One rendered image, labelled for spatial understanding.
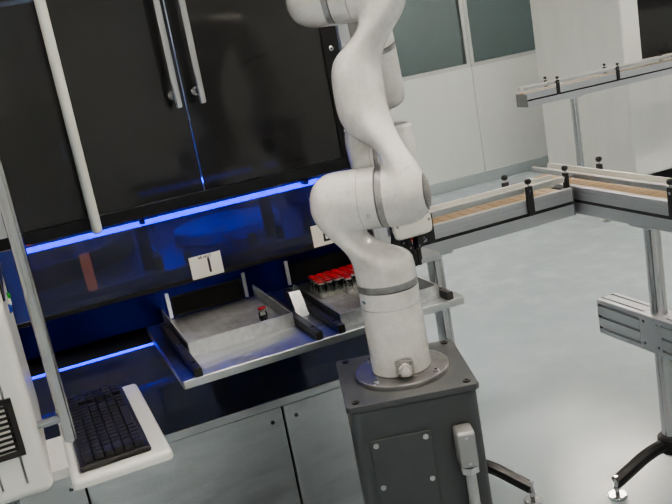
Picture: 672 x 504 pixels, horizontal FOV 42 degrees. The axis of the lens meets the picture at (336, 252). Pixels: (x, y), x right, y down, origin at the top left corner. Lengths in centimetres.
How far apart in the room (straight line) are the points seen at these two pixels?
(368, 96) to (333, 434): 119
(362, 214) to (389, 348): 27
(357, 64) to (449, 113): 611
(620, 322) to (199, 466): 139
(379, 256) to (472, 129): 624
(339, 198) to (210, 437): 99
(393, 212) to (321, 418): 101
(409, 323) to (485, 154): 630
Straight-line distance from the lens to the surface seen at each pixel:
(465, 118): 784
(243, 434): 246
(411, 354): 173
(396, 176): 163
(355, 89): 166
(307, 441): 253
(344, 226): 166
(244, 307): 235
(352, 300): 223
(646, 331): 286
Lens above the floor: 155
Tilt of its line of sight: 14 degrees down
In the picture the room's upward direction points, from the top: 10 degrees counter-clockwise
